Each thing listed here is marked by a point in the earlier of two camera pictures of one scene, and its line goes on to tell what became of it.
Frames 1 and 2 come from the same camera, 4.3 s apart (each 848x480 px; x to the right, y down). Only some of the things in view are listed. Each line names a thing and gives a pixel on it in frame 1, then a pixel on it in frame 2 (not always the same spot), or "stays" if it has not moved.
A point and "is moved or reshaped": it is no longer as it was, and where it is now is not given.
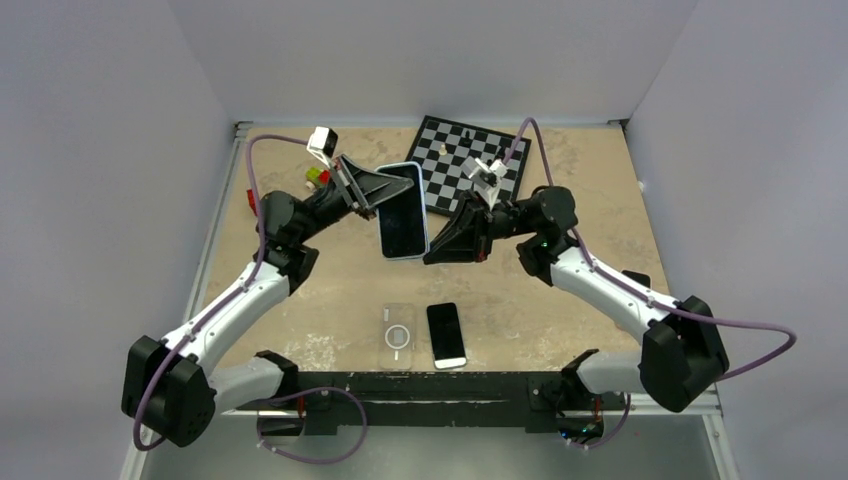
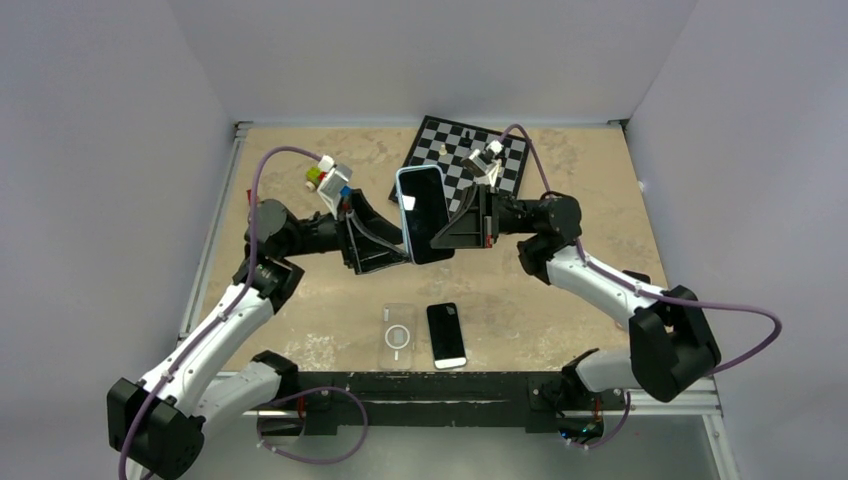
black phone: [446, 341] stays
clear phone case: [397, 336] stays
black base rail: [539, 400] stays
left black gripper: [363, 189] to [366, 239]
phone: [402, 222] is moved or reshaped
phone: [643, 279] stays
